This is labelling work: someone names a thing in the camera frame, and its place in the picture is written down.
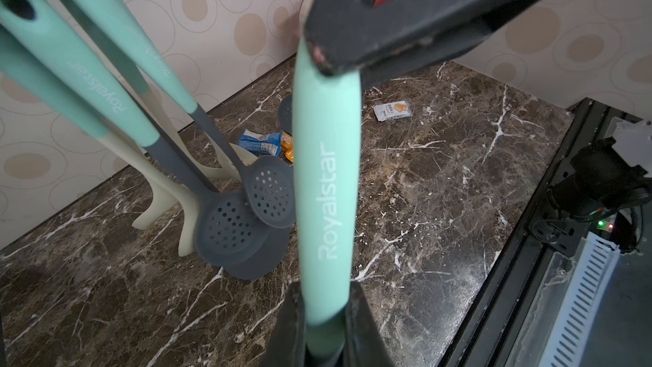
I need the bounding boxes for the grey skimmer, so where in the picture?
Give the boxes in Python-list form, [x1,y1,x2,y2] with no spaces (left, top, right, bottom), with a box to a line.
[1,0,273,279]
[292,40,362,360]
[278,95,292,135]

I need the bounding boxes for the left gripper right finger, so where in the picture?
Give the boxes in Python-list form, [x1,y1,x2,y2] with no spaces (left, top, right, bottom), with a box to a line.
[344,282,394,367]

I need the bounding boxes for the orange snack packet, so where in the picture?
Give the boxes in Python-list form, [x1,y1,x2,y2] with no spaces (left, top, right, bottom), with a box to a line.
[281,132,294,162]

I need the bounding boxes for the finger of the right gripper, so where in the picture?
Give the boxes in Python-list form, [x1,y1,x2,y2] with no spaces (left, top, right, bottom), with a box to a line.
[302,0,602,77]
[359,15,509,90]

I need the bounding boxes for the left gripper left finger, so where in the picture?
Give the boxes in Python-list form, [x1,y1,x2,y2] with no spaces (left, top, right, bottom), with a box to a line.
[260,282,306,367]

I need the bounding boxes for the grey skimmer mint handle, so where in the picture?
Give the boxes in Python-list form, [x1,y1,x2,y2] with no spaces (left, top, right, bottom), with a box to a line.
[72,0,296,229]

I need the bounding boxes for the cream skimmer mint handle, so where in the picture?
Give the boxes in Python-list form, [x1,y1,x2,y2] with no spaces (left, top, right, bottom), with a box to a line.
[134,84,241,182]
[0,24,200,258]

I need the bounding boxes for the blue snack packet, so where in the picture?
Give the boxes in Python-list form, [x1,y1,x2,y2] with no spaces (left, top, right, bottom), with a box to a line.
[238,129,283,157]

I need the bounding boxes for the grey utensil rack stand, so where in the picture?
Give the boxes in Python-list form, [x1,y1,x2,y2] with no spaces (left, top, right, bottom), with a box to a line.
[0,0,292,281]

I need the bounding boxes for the small white card box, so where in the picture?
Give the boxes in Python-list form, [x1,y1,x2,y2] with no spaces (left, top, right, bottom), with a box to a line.
[373,100,413,122]

